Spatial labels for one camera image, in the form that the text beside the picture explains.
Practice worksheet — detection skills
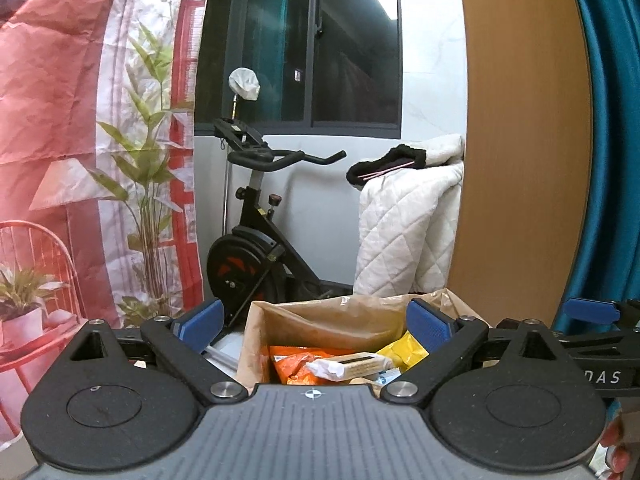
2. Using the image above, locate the brown cardboard box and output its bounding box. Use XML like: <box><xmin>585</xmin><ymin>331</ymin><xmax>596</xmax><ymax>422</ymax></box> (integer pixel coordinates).
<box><xmin>234</xmin><ymin>286</ymin><xmax>490</xmax><ymax>394</ymax></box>

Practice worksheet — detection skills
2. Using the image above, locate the orange snack bag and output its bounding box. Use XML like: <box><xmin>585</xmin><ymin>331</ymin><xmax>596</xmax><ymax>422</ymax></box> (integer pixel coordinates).
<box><xmin>269</xmin><ymin>346</ymin><xmax>354</xmax><ymax>386</ymax></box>

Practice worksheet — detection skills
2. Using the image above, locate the black pink garment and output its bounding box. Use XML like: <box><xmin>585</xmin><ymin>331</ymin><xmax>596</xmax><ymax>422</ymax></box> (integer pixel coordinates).
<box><xmin>346</xmin><ymin>144</ymin><xmax>426</xmax><ymax>188</ymax></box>

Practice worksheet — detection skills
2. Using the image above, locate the yellow snack bag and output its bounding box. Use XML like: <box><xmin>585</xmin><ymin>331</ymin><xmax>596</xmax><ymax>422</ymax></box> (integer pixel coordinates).
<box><xmin>378</xmin><ymin>330</ymin><xmax>428</xmax><ymax>373</ymax></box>

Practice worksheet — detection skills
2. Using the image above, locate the wooden cabinet panel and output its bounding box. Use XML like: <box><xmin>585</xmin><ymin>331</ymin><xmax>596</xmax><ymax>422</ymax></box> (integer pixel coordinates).
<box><xmin>448</xmin><ymin>0</ymin><xmax>592</xmax><ymax>323</ymax></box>

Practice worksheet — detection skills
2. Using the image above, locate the dark window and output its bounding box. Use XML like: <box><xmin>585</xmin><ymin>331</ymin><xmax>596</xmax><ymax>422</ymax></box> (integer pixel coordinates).
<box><xmin>195</xmin><ymin>0</ymin><xmax>402</xmax><ymax>139</ymax></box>

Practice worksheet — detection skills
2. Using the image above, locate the red printed backdrop cloth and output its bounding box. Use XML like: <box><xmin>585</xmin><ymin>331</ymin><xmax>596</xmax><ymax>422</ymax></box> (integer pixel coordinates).
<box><xmin>1</xmin><ymin>0</ymin><xmax>206</xmax><ymax>445</ymax></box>

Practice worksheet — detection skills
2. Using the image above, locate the white quilted blanket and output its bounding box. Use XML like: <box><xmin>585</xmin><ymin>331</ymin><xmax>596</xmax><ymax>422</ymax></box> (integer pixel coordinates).
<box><xmin>352</xmin><ymin>134</ymin><xmax>465</xmax><ymax>297</ymax></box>

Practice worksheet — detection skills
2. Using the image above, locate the black exercise bike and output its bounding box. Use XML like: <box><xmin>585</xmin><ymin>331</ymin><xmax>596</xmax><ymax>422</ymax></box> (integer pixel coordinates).
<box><xmin>206</xmin><ymin>66</ymin><xmax>354</xmax><ymax>331</ymax></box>

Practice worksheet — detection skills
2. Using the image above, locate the beige orange snack bar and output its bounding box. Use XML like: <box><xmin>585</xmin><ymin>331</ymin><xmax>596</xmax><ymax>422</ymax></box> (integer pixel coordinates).
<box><xmin>306</xmin><ymin>352</ymin><xmax>394</xmax><ymax>382</ymax></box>

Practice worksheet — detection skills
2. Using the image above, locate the teal curtain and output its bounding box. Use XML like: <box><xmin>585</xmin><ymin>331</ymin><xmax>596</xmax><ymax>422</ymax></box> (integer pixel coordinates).
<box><xmin>552</xmin><ymin>0</ymin><xmax>640</xmax><ymax>334</ymax></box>

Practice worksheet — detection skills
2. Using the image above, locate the person's right hand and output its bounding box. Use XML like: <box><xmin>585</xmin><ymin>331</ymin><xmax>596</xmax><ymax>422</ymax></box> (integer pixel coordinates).
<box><xmin>600</xmin><ymin>416</ymin><xmax>631</xmax><ymax>480</ymax></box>

